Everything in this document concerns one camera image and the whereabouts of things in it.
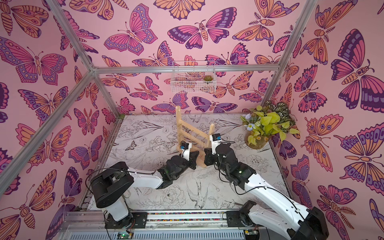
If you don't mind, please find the wooden jewelry display stand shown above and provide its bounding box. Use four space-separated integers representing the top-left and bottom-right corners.
176 106 215 168

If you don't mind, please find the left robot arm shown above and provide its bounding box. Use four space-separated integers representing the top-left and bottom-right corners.
90 151 200 229

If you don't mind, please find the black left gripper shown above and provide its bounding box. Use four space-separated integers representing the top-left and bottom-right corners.
171 151 200 182

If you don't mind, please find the potted green plant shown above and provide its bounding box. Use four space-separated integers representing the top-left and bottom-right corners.
241 101 300 150

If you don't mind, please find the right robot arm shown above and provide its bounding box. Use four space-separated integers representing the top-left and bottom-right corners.
204 143 329 240

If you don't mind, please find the small succulent in basket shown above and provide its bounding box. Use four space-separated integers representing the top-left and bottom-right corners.
204 75 214 82

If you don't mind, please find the white wire basket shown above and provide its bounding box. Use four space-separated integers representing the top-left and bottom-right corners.
169 60 217 94

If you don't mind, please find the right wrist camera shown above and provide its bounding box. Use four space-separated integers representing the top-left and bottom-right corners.
210 134 222 155

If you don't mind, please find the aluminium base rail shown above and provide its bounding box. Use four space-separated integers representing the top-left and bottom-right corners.
57 209 291 240

